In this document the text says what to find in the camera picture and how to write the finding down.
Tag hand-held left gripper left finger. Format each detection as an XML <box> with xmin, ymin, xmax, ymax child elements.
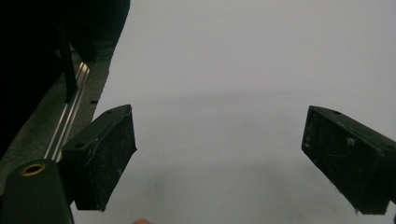
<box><xmin>61</xmin><ymin>104</ymin><xmax>138</xmax><ymax>213</ymax></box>

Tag aluminium rail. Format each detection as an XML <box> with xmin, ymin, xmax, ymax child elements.
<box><xmin>43</xmin><ymin>61</ymin><xmax>92</xmax><ymax>163</ymax></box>

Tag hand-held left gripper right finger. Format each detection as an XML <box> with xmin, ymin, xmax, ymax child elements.
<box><xmin>301</xmin><ymin>105</ymin><xmax>396</xmax><ymax>216</ymax></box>

